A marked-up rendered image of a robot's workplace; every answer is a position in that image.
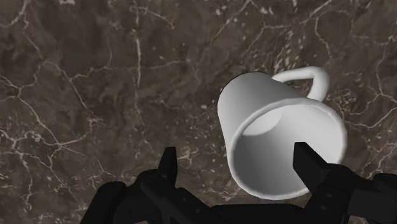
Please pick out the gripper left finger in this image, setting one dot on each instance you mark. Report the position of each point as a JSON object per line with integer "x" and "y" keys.
{"x": 161, "y": 192}

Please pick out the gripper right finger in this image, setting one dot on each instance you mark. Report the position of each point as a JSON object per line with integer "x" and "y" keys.
{"x": 328, "y": 183}

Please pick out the white mug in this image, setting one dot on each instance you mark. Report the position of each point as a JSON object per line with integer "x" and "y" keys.
{"x": 263, "y": 130}

